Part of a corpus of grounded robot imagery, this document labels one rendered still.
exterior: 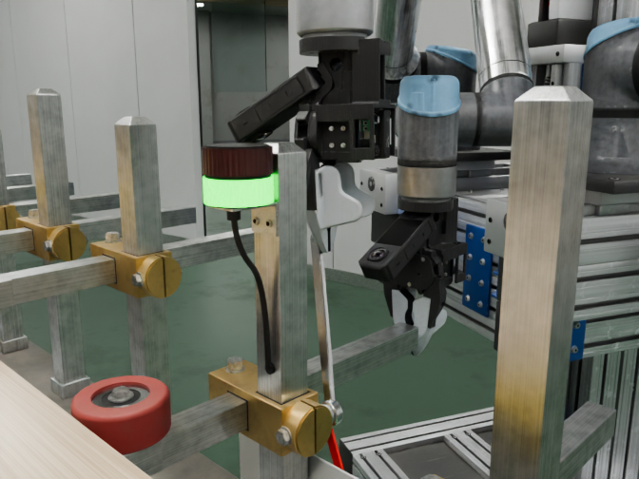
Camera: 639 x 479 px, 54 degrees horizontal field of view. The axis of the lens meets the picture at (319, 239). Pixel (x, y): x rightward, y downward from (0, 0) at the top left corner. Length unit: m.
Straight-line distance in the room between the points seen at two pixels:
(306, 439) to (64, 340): 0.53
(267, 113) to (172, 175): 4.46
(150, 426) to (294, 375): 0.14
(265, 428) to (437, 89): 0.43
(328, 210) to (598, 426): 0.34
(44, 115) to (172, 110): 4.07
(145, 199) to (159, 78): 4.40
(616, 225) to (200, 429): 0.71
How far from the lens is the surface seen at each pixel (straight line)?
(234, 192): 0.51
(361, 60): 0.61
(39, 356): 1.24
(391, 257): 0.74
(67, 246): 0.97
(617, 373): 1.47
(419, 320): 0.83
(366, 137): 0.61
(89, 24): 5.92
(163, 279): 0.76
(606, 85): 1.07
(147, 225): 0.77
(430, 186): 0.78
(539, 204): 0.40
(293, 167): 0.55
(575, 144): 0.40
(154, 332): 0.80
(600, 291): 1.07
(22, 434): 0.55
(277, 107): 0.63
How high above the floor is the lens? 1.15
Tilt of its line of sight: 13 degrees down
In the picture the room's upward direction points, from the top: straight up
